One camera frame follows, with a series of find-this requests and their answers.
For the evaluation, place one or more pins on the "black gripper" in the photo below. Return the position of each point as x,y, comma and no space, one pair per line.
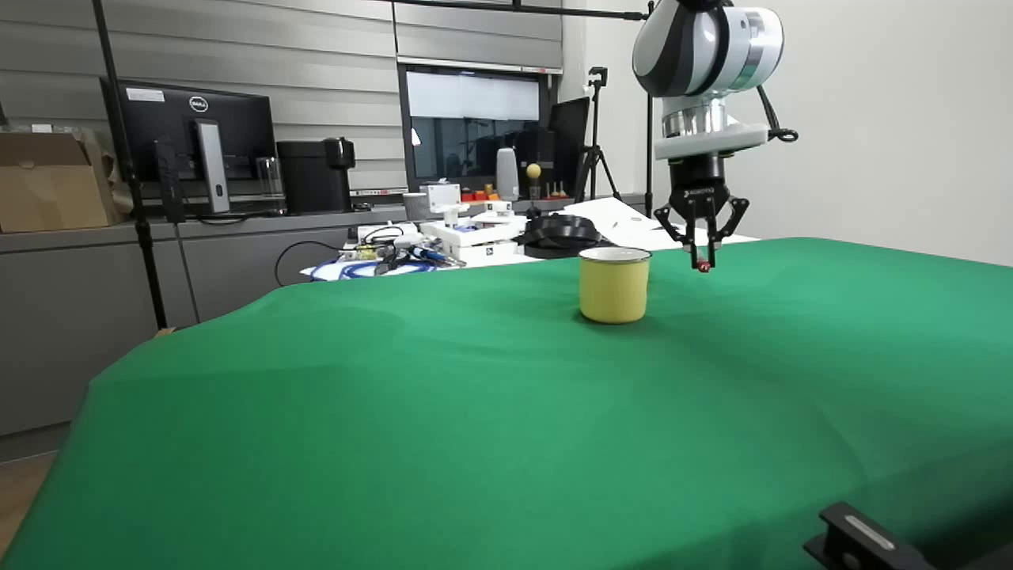
696,182

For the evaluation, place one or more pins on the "red capped marker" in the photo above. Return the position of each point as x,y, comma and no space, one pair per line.
703,253

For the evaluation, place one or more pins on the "large white paper sheet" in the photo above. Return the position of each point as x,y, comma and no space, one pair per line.
620,223

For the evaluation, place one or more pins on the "yellow mug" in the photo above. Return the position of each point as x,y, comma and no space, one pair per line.
615,285

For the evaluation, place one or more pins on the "black round coiled item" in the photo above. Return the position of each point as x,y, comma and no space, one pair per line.
557,235

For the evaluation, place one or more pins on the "yellow ball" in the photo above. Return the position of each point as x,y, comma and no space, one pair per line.
531,167

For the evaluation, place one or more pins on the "white upright speaker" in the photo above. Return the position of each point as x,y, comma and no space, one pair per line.
508,174

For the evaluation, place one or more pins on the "white electronics box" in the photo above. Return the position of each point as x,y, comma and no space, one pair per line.
484,235

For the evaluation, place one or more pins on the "orange small items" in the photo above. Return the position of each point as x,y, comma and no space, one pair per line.
480,195

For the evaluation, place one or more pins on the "small white box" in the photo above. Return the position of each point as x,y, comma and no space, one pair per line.
443,197

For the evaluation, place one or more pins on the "green tablecloth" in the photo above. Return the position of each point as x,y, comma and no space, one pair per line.
474,423

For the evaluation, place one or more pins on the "black table clamp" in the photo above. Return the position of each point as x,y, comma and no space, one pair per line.
857,540

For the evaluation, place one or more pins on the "black computer box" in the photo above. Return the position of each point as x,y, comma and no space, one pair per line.
313,177

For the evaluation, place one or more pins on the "black Dell monitor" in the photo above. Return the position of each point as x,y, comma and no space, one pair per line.
179,131

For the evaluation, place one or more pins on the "black vertical stand pole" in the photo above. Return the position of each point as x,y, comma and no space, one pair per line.
132,190

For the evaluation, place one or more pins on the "grey desk partition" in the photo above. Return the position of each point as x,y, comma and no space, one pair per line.
65,316

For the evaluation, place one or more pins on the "brown cardboard box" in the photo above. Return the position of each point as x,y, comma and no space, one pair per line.
50,184

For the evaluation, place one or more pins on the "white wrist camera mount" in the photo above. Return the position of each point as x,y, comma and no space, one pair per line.
712,144

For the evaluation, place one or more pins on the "black camera tripod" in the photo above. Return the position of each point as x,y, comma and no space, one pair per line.
595,136

